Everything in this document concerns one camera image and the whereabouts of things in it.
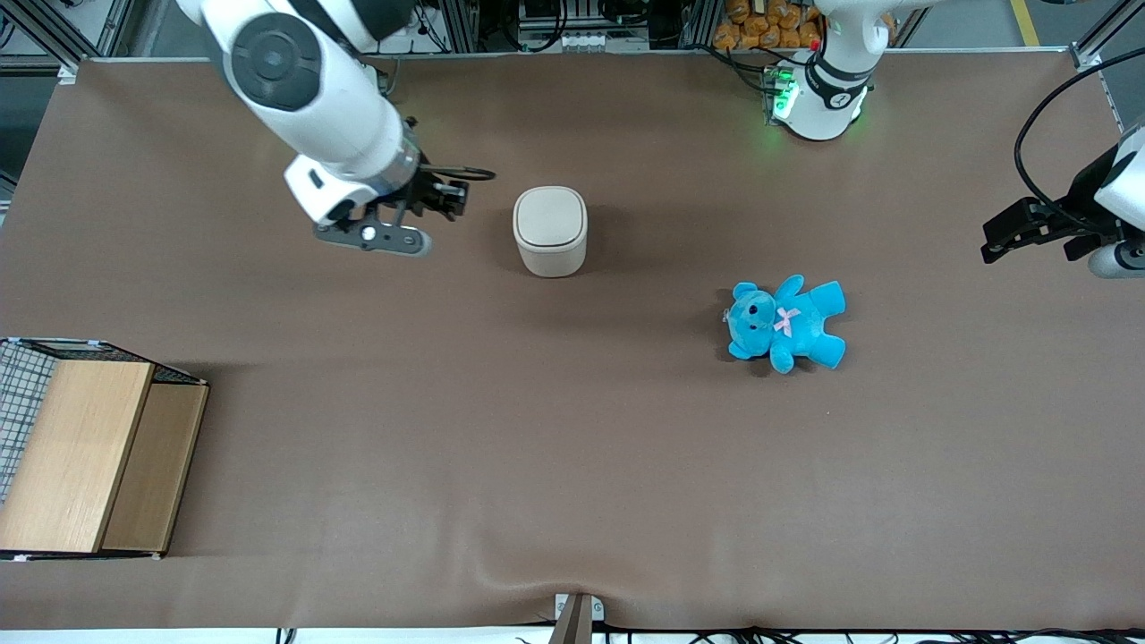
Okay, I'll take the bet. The beige lidded trash can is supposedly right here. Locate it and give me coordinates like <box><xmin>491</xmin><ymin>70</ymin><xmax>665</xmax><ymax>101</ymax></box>
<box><xmin>513</xmin><ymin>186</ymin><xmax>589</xmax><ymax>278</ymax></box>

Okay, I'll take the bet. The wooden shelf board box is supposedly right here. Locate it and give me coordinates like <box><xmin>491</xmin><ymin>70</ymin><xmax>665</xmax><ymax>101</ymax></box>
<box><xmin>0</xmin><ymin>358</ymin><xmax>210</xmax><ymax>555</ymax></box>

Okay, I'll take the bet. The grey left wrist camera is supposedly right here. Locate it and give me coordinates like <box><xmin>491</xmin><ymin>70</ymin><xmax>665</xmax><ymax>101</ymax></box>
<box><xmin>1088</xmin><ymin>240</ymin><xmax>1145</xmax><ymax>279</ymax></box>

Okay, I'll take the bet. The aluminium frame post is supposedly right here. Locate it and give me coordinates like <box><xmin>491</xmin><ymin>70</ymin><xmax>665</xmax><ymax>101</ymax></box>
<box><xmin>1069</xmin><ymin>0</ymin><xmax>1145</xmax><ymax>71</ymax></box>

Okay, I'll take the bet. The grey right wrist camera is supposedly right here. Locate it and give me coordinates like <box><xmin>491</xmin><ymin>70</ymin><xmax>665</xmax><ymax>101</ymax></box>
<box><xmin>313</xmin><ymin>217</ymin><xmax>433</xmax><ymax>258</ymax></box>

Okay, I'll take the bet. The blue teddy bear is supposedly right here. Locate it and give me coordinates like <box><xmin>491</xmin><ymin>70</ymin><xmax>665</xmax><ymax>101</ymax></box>
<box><xmin>723</xmin><ymin>275</ymin><xmax>848</xmax><ymax>375</ymax></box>

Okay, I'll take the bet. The wooden shelf with wire basket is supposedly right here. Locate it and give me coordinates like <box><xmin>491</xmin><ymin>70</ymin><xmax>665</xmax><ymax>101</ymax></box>
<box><xmin>0</xmin><ymin>337</ymin><xmax>210</xmax><ymax>563</ymax></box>

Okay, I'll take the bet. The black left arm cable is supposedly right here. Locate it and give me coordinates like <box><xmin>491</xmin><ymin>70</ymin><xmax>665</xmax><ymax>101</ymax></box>
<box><xmin>1014</xmin><ymin>49</ymin><xmax>1145</xmax><ymax>225</ymax></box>

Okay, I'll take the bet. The metal table clamp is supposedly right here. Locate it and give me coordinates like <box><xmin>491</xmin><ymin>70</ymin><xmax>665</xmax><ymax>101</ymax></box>
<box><xmin>553</xmin><ymin>593</ymin><xmax>606</xmax><ymax>644</ymax></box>

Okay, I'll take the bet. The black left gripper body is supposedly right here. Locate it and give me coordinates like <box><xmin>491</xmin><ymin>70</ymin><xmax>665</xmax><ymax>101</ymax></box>
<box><xmin>1020</xmin><ymin>170</ymin><xmax>1121</xmax><ymax>262</ymax></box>

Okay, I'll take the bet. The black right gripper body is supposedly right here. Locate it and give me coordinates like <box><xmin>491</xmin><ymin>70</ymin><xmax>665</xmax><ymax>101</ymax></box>
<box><xmin>377</xmin><ymin>170</ymin><xmax>441</xmax><ymax>223</ymax></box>

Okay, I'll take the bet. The orange plush toy pile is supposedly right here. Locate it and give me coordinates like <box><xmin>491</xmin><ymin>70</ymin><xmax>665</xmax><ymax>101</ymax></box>
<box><xmin>713</xmin><ymin>0</ymin><xmax>824</xmax><ymax>51</ymax></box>

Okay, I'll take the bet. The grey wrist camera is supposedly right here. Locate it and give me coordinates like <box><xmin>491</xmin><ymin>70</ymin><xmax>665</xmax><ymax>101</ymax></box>
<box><xmin>1088</xmin><ymin>240</ymin><xmax>1145</xmax><ymax>279</ymax></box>
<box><xmin>313</xmin><ymin>217</ymin><xmax>433</xmax><ymax>258</ymax></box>

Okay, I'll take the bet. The white power strip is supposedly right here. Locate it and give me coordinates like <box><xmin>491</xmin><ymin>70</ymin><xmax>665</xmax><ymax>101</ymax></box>
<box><xmin>522</xmin><ymin>31</ymin><xmax>651</xmax><ymax>52</ymax></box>

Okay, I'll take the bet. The brown table cover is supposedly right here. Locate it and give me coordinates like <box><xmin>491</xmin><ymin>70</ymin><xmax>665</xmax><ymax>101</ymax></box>
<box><xmin>0</xmin><ymin>49</ymin><xmax>1145</xmax><ymax>631</ymax></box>

